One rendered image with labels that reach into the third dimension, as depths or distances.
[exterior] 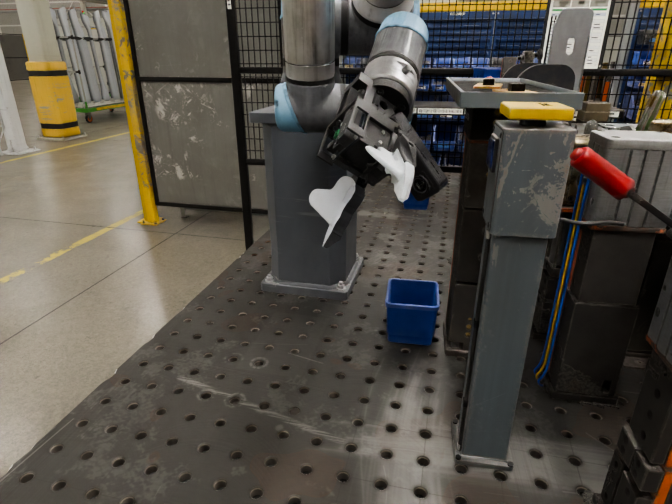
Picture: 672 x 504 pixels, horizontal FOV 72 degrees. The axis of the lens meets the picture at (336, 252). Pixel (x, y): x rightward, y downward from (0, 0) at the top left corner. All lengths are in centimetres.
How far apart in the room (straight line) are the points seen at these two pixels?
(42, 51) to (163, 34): 491
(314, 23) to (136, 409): 63
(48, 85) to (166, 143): 479
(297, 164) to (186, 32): 253
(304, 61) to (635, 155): 46
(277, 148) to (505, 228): 58
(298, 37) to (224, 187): 282
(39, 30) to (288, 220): 747
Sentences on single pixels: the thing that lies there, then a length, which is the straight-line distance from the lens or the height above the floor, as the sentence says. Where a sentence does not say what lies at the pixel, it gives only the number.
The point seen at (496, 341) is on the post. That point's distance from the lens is 59.
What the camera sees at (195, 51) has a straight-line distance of 341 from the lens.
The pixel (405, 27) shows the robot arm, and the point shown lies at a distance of 71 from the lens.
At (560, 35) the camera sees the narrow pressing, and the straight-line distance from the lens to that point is 180.
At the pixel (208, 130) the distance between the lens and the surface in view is 342.
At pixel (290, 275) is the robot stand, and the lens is 107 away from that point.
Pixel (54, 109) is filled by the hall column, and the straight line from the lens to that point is 829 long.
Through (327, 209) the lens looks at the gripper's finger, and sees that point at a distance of 59.
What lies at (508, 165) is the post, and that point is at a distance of 50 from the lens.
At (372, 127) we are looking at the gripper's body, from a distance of 56.
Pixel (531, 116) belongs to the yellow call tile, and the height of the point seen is 115.
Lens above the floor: 121
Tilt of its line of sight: 23 degrees down
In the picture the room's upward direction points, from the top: straight up
